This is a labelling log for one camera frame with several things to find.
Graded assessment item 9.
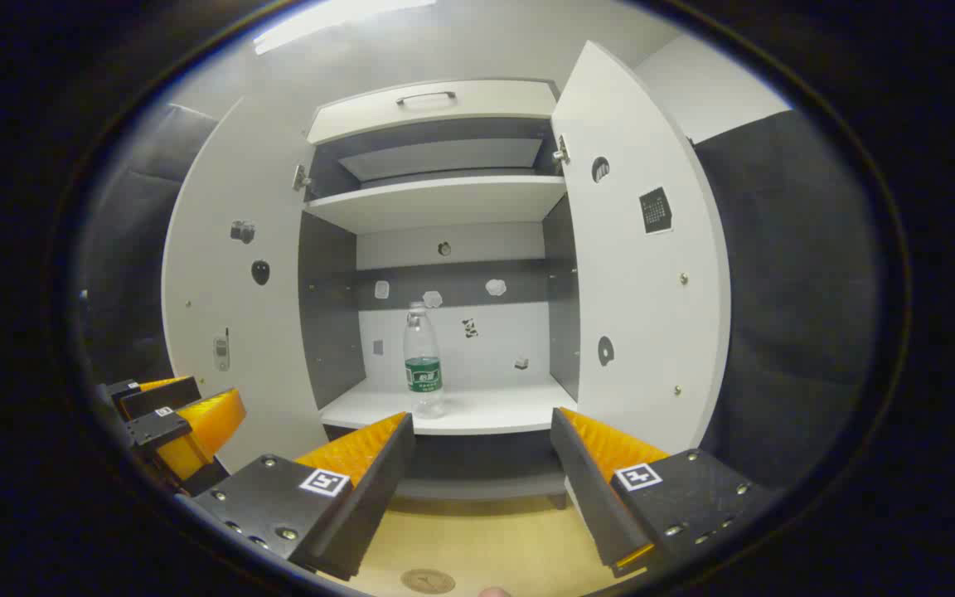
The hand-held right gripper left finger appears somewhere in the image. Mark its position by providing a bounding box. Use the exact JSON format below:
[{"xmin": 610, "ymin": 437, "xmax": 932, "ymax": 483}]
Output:
[{"xmin": 175, "ymin": 411, "xmax": 416, "ymax": 581}]

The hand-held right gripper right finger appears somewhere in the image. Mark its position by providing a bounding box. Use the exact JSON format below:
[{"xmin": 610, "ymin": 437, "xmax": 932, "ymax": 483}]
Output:
[{"xmin": 550, "ymin": 406, "xmax": 777, "ymax": 579}]

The white door camera sticker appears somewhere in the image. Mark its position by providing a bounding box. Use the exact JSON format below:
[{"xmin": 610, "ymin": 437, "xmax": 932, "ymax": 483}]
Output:
[{"xmin": 162, "ymin": 95, "xmax": 329, "ymax": 473}]

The round brown coaster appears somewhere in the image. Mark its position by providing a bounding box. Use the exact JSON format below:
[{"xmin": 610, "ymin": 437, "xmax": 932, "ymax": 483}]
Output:
[{"xmin": 400, "ymin": 569, "xmax": 456, "ymax": 595}]

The clear plastic bottle green label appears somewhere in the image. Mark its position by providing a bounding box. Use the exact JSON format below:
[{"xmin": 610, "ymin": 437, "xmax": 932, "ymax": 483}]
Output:
[{"xmin": 403, "ymin": 301, "xmax": 446, "ymax": 418}]

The white door headphones sticker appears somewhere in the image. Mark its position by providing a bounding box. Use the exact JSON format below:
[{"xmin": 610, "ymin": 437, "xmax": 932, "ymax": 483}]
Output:
[{"xmin": 550, "ymin": 41, "xmax": 731, "ymax": 455}]

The white cabinet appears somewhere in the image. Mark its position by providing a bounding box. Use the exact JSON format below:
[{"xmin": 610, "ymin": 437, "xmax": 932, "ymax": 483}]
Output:
[{"xmin": 299, "ymin": 79, "xmax": 582, "ymax": 508}]

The white cabinet drawer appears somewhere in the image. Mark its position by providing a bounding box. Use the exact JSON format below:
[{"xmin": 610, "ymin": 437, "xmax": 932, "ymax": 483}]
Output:
[{"xmin": 306, "ymin": 79, "xmax": 560, "ymax": 146}]

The black backdrop cloth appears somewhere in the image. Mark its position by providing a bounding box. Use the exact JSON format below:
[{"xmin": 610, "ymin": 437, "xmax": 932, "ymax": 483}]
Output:
[
  {"xmin": 80, "ymin": 104, "xmax": 217, "ymax": 386},
  {"xmin": 689, "ymin": 110, "xmax": 880, "ymax": 498}
]

